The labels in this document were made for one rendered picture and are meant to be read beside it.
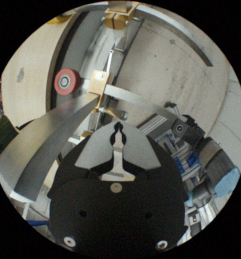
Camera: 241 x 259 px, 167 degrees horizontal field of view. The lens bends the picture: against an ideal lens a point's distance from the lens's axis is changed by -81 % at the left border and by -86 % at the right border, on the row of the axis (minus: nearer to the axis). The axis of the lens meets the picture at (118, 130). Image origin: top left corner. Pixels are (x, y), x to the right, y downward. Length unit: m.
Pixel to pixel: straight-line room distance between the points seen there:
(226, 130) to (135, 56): 2.56
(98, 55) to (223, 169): 0.66
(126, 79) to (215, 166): 1.11
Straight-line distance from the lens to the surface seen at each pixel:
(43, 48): 0.39
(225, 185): 0.24
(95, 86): 0.26
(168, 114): 0.32
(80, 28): 0.49
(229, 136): 2.65
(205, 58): 0.32
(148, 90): 1.18
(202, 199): 0.38
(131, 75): 1.13
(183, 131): 0.26
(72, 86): 0.24
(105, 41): 0.58
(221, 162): 0.24
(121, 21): 0.21
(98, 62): 0.53
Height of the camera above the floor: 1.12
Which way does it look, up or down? 58 degrees down
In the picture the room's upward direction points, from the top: 178 degrees counter-clockwise
